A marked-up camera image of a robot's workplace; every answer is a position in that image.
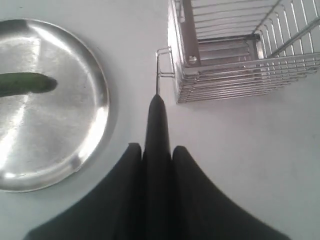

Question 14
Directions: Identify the chrome wire utensil holder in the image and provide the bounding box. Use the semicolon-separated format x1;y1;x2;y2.
156;0;320;104

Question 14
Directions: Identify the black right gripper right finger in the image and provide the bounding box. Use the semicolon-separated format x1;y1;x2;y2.
172;146;289;240

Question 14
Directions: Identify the black handled knife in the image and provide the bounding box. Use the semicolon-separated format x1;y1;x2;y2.
143;47;174;240

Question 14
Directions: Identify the round stainless steel plate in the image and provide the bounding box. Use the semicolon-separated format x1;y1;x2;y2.
0;19;110;193

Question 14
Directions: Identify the green cucumber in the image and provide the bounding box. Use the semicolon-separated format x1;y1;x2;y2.
0;72;58;98

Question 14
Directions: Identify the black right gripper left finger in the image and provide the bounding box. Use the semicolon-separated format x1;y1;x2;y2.
25;143;145;240

